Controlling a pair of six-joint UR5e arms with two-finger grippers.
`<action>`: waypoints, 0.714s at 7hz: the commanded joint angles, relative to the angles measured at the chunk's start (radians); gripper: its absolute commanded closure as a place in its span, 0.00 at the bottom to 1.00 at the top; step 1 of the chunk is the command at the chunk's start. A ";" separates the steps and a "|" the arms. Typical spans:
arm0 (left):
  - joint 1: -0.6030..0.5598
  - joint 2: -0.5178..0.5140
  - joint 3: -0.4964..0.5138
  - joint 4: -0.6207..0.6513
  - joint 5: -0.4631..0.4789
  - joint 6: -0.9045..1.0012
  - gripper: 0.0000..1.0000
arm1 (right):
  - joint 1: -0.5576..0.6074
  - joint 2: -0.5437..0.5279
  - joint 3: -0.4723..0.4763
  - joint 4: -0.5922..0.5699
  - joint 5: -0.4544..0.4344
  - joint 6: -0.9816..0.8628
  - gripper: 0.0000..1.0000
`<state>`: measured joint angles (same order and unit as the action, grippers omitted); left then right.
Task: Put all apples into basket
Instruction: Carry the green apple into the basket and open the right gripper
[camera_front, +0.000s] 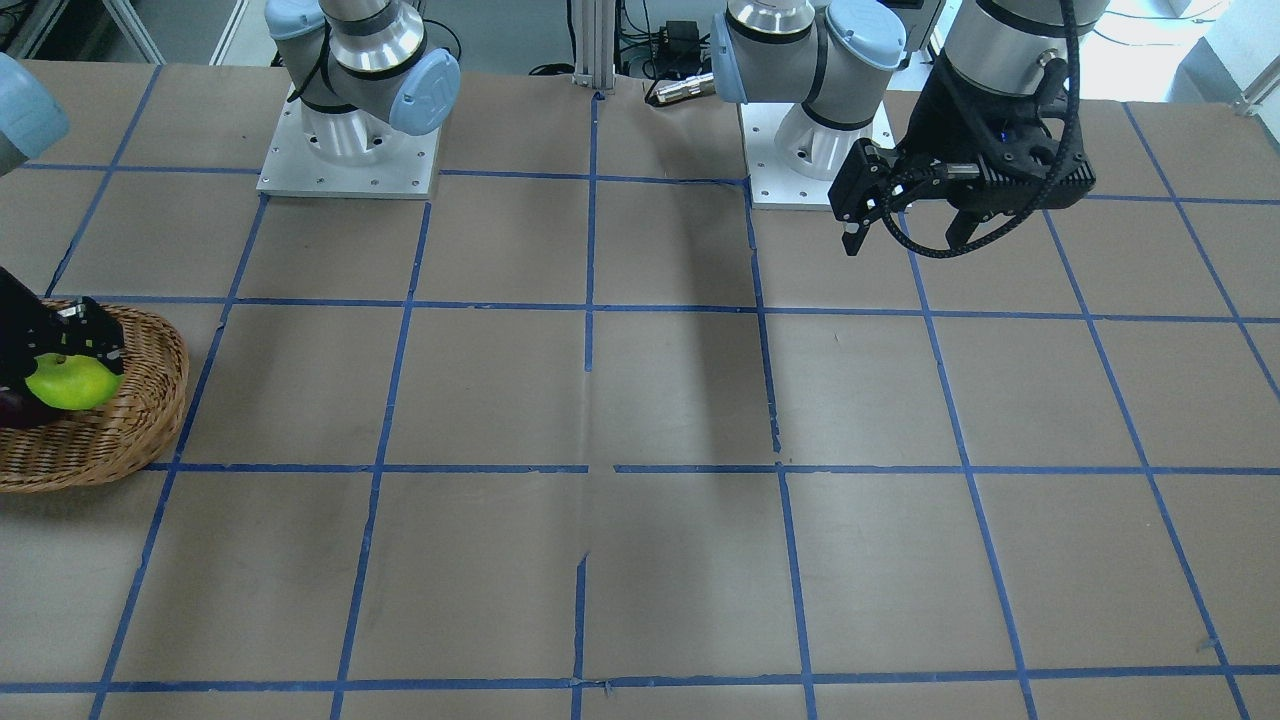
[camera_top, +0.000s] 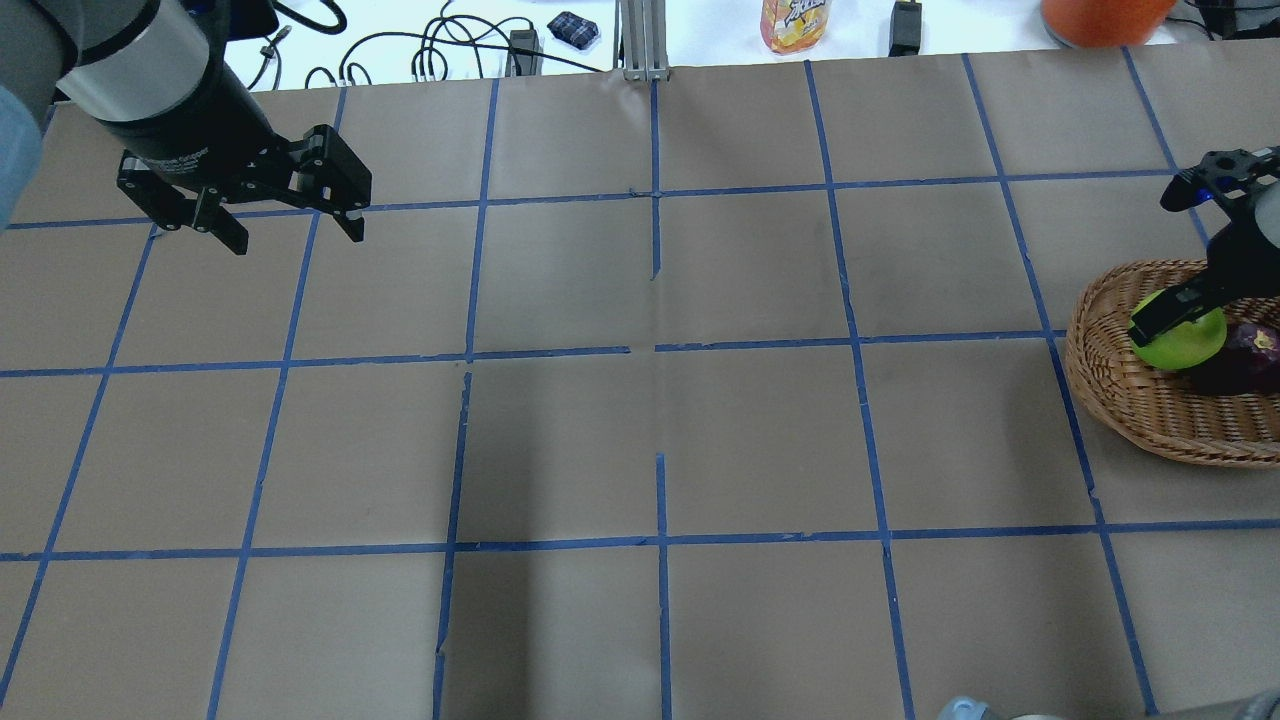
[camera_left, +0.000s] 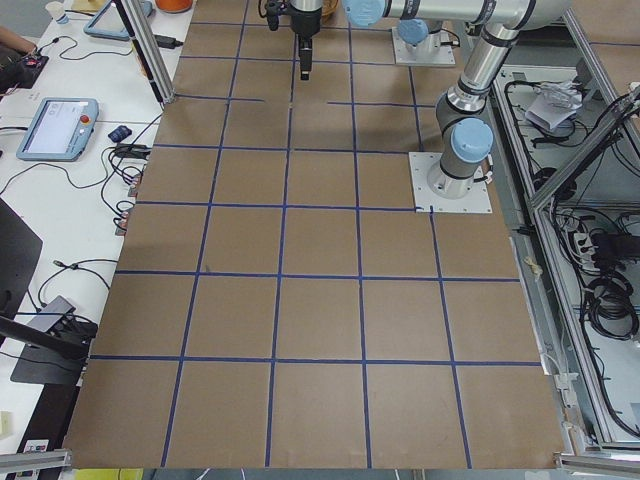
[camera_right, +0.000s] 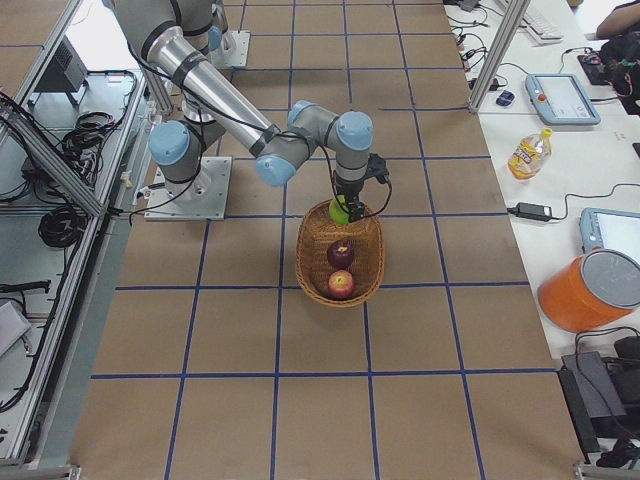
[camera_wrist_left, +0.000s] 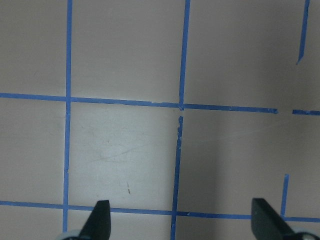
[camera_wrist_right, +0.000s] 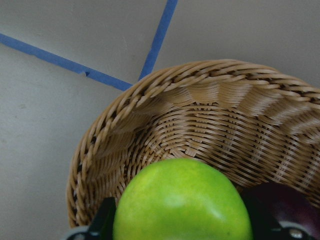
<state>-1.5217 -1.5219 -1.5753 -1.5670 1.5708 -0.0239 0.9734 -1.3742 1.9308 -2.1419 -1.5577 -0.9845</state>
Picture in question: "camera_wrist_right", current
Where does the dark red apple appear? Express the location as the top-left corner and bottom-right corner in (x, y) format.
(243, 182), (320, 240)

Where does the wicker basket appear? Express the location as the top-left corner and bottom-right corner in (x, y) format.
(66, 59), (320, 228)

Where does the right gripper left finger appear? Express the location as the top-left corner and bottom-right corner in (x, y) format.
(87, 197), (116, 240)

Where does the green apple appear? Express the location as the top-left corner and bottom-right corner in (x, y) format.
(113, 158), (253, 240)

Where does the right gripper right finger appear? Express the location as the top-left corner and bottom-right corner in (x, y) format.
(241, 191), (281, 240)

